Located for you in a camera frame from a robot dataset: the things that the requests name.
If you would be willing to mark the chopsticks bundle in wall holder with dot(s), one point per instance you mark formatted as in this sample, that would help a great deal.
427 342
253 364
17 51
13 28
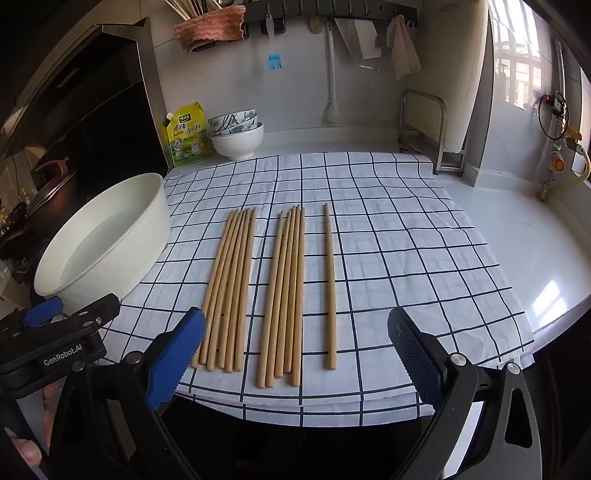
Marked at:
184 8

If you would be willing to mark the dark wall rail rack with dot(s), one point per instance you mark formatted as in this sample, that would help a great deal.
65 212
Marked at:
360 10

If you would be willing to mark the yellow green seasoning pouch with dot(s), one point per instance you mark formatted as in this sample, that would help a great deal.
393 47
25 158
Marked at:
187 138

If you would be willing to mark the blue patterned ceramic bowl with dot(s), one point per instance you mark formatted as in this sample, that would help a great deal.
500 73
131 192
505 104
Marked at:
240 130
233 119

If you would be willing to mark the white plastic basin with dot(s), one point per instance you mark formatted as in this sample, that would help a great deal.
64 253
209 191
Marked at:
92 249

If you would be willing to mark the white cutting board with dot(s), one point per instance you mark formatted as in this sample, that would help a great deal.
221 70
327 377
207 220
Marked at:
468 69

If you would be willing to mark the white black checked cloth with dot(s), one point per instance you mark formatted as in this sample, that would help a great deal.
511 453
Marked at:
392 240

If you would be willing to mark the black range hood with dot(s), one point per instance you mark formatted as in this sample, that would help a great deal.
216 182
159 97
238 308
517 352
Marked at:
92 92

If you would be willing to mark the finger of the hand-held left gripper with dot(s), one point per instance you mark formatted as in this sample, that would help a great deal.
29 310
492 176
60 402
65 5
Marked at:
42 310
99 311

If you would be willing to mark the blue wall hook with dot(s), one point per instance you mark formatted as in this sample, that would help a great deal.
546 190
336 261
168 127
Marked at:
274 62

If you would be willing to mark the metal cutting board stand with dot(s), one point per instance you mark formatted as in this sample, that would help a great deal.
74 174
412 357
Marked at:
438 138

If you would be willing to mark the steel cleaver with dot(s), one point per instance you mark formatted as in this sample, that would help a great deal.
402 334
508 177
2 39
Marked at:
360 39

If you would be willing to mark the row of wooden chopsticks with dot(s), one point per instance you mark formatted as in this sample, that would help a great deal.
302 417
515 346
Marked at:
288 286

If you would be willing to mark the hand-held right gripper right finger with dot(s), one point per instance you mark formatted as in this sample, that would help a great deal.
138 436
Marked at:
415 360

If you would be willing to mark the plain white ceramic bowl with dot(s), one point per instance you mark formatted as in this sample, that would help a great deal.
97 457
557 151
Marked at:
238 145

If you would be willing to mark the window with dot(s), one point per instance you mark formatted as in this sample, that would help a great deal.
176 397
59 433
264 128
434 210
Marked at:
521 46

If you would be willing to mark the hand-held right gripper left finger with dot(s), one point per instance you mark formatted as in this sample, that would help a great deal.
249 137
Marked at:
178 357

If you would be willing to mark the person's left hand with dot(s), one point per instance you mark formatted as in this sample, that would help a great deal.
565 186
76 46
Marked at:
27 454

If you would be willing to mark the beige hanging towel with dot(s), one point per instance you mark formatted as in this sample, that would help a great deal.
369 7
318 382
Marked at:
404 50

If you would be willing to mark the dark wok with lid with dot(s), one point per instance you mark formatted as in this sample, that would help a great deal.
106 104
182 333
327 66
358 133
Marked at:
53 189

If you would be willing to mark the brown dishcloth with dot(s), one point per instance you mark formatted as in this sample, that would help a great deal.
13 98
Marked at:
210 27

